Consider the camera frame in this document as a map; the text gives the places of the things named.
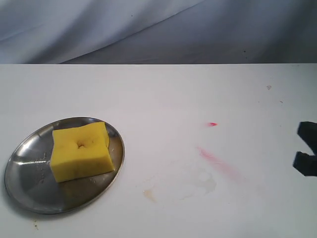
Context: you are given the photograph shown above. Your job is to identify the yellow sponge block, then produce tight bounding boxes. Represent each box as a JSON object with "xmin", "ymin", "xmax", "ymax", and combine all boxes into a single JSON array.
[{"xmin": 50, "ymin": 121, "xmax": 115, "ymax": 183}]

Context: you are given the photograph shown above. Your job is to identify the round stainless steel plate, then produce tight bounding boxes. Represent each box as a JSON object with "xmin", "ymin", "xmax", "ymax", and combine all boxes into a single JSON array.
[{"xmin": 4, "ymin": 117, "xmax": 125, "ymax": 215}]

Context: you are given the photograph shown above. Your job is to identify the amber liquid spill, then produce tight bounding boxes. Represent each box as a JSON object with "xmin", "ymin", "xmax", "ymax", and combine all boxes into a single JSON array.
[{"xmin": 142, "ymin": 165, "xmax": 216, "ymax": 203}]

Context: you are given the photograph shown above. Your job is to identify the grey-blue fabric backdrop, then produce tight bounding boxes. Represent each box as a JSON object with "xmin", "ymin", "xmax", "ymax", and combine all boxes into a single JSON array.
[{"xmin": 0, "ymin": 0, "xmax": 317, "ymax": 64}]

